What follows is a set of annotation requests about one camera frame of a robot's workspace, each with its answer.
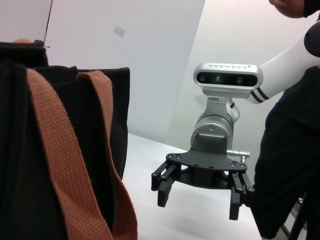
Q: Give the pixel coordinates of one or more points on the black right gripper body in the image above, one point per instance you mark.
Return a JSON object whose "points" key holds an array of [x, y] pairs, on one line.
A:
{"points": [[207, 160]]}

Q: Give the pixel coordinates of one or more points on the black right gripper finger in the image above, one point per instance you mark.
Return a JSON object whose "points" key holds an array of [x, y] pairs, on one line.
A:
{"points": [[235, 205], [162, 192]]}

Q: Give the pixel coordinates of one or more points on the person in black clothing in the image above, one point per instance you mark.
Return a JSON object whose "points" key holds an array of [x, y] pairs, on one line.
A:
{"points": [[287, 150]]}

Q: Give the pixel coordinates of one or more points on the black metal frame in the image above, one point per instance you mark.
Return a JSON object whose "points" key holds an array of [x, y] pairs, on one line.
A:
{"points": [[302, 220]]}

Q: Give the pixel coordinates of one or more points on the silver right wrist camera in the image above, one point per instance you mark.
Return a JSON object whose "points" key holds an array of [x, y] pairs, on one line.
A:
{"points": [[225, 80]]}

